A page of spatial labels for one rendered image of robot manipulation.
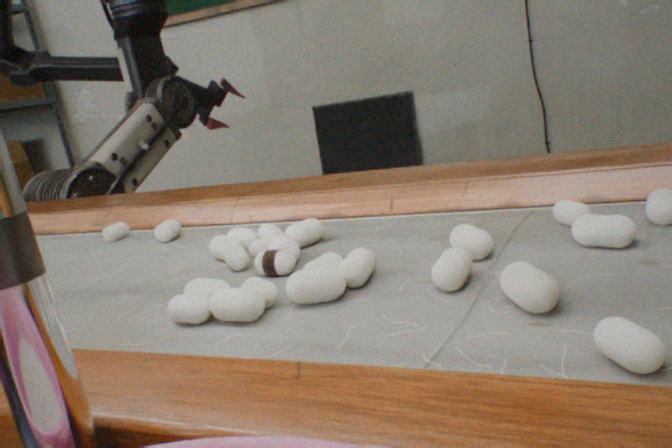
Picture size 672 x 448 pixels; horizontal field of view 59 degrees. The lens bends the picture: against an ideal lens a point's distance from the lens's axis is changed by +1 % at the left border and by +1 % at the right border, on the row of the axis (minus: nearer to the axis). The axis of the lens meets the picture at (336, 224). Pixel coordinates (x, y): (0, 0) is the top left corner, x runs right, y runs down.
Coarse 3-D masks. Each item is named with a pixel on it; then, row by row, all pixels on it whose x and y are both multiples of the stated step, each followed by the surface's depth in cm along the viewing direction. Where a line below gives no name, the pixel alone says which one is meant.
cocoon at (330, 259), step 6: (330, 252) 40; (318, 258) 39; (324, 258) 39; (330, 258) 39; (336, 258) 40; (342, 258) 40; (306, 264) 39; (312, 264) 38; (318, 264) 38; (324, 264) 39; (330, 264) 39; (336, 264) 39
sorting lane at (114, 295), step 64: (64, 256) 62; (128, 256) 57; (192, 256) 53; (384, 256) 44; (512, 256) 39; (576, 256) 37; (640, 256) 35; (64, 320) 42; (128, 320) 40; (256, 320) 36; (320, 320) 34; (384, 320) 33; (448, 320) 31; (512, 320) 30; (576, 320) 29; (640, 320) 28
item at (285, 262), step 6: (282, 252) 43; (288, 252) 43; (258, 258) 43; (276, 258) 43; (282, 258) 42; (288, 258) 43; (294, 258) 43; (258, 264) 43; (276, 264) 43; (282, 264) 42; (288, 264) 43; (294, 264) 43; (258, 270) 44; (276, 270) 43; (282, 270) 43; (288, 270) 43
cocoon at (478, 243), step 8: (464, 224) 41; (456, 232) 40; (464, 232) 39; (472, 232) 39; (480, 232) 39; (456, 240) 40; (464, 240) 39; (472, 240) 39; (480, 240) 38; (488, 240) 39; (464, 248) 39; (472, 248) 38; (480, 248) 38; (488, 248) 39; (472, 256) 39; (480, 256) 39
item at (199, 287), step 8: (192, 280) 39; (200, 280) 39; (208, 280) 39; (216, 280) 38; (184, 288) 39; (192, 288) 39; (200, 288) 38; (208, 288) 38; (216, 288) 38; (208, 296) 38
